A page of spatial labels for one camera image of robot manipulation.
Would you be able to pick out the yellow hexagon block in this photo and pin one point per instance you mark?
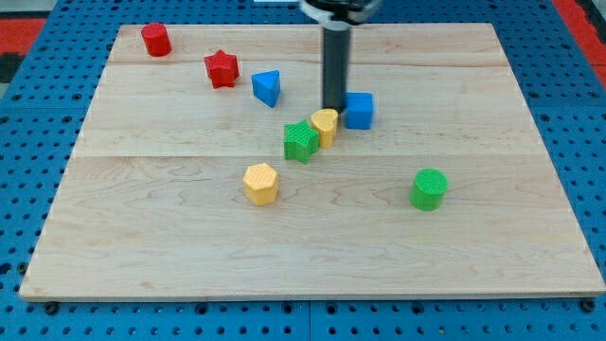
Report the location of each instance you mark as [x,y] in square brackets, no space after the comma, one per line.
[261,184]

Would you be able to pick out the blue triangle block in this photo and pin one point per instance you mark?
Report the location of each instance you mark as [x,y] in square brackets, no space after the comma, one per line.
[266,87]

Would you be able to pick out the red star block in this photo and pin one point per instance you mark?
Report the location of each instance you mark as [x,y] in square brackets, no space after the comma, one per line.
[222,69]

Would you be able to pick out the red cylinder block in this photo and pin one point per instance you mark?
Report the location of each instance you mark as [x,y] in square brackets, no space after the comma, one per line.
[156,39]

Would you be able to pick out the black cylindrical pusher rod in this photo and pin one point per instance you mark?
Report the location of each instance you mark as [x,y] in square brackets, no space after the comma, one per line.
[335,56]

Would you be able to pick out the wooden board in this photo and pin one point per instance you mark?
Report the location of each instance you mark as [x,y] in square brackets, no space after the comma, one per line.
[152,207]

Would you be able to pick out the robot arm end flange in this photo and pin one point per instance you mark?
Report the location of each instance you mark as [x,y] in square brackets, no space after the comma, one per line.
[350,12]

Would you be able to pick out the yellow heart block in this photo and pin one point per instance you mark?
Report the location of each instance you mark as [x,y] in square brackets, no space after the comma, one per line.
[325,122]

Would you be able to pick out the green cylinder block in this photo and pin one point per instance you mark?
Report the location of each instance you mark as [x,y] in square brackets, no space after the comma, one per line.
[428,189]

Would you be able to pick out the blue cube block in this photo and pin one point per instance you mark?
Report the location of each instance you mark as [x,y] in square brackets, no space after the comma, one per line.
[360,111]

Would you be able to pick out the green star block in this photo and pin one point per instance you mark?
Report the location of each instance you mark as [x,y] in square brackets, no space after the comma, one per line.
[300,142]

